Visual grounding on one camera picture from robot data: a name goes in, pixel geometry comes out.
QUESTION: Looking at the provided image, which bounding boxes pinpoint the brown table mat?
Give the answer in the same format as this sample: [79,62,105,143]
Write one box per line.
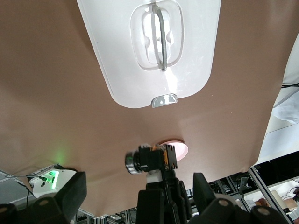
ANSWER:
[0,0,299,217]

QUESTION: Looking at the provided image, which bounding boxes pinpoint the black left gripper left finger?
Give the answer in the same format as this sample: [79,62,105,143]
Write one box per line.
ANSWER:
[0,171,87,224]

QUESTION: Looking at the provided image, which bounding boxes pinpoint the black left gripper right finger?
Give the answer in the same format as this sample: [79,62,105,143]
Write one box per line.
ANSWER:
[189,172,292,224]

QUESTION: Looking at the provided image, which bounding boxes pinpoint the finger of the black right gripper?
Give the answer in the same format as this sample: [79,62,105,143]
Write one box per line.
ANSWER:
[136,170,171,224]
[163,171,192,224]

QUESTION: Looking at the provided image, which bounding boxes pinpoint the grey box carry handle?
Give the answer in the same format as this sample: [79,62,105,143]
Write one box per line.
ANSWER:
[151,4,168,72]

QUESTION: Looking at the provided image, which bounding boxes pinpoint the aluminium frame profile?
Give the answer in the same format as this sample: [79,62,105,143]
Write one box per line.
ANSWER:
[249,166,295,224]

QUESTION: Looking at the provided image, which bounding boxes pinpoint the grey box latch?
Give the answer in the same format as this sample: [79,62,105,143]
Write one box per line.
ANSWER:
[151,93,178,109]

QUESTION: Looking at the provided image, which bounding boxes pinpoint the white lidded storage box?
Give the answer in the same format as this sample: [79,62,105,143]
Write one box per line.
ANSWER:
[76,0,222,109]

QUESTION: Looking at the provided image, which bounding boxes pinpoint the pink round plate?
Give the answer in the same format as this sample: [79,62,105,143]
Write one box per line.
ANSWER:
[158,139,189,163]

